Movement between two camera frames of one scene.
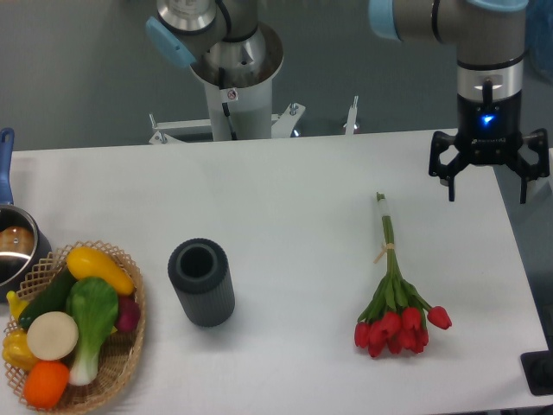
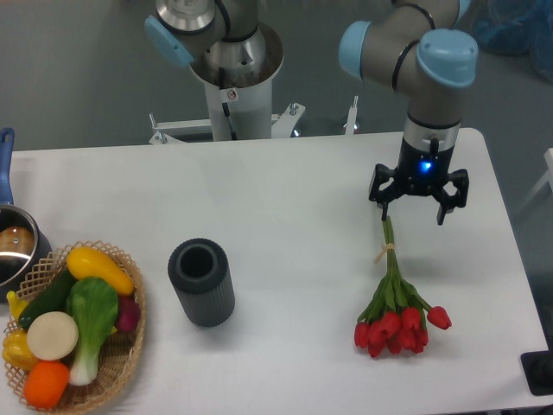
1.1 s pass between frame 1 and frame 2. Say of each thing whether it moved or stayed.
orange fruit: stayed
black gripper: moved
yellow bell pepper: stayed
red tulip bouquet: stayed
